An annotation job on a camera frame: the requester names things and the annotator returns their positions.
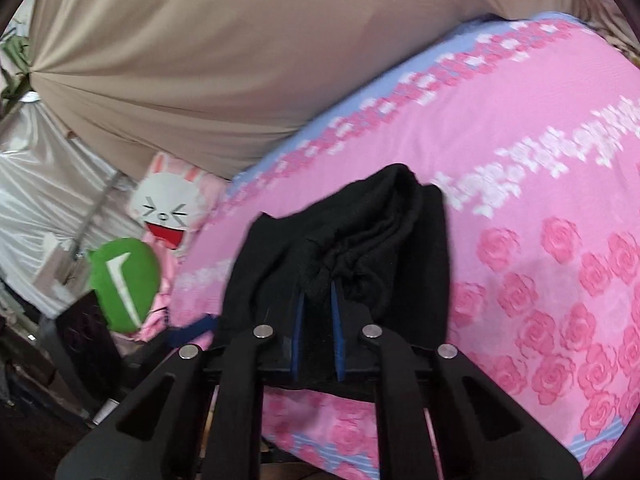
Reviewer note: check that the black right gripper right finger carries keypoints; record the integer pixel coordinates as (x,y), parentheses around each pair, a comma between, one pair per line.
(438,415)

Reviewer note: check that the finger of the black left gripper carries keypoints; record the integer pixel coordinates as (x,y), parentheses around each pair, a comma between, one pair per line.
(206,325)

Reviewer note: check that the silver satin curtain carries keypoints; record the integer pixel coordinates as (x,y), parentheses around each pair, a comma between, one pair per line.
(52,184)

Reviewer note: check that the white rabbit cartoon pillow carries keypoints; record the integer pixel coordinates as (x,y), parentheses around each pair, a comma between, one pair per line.
(173,201)

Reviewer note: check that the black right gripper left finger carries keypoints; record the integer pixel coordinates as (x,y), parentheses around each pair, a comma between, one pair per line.
(196,415)

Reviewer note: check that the pink floral bed sheet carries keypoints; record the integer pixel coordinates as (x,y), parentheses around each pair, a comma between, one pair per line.
(531,130)

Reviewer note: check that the black knitted pants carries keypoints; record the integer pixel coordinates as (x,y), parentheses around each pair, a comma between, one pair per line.
(380,243)

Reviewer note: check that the beige hanging curtain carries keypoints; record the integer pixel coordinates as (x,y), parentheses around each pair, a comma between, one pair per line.
(219,82)

